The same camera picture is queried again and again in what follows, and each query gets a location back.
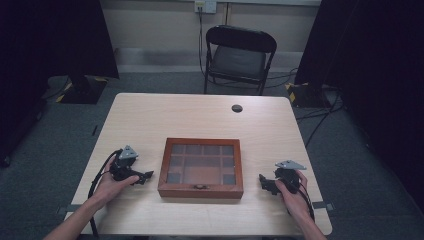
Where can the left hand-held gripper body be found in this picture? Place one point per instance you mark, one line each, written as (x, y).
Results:
(124, 166)

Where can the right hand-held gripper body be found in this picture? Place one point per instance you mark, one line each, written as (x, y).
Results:
(287, 176)

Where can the wooden box with glass lid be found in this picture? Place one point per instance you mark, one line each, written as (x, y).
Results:
(201, 191)

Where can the person's right hand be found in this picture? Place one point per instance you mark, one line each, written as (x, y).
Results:
(296, 203)

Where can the person's left hand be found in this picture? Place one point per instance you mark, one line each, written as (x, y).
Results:
(108, 190)

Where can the grey tape strip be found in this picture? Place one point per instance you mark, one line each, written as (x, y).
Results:
(324, 205)
(68, 209)

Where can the black stand base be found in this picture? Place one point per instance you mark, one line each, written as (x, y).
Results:
(308, 95)
(83, 91)

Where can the black folding chair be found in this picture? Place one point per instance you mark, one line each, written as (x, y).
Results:
(238, 60)

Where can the black curtain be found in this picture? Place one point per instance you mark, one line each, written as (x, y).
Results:
(50, 40)
(373, 66)

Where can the white wall socket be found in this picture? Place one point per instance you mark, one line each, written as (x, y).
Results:
(206, 6)

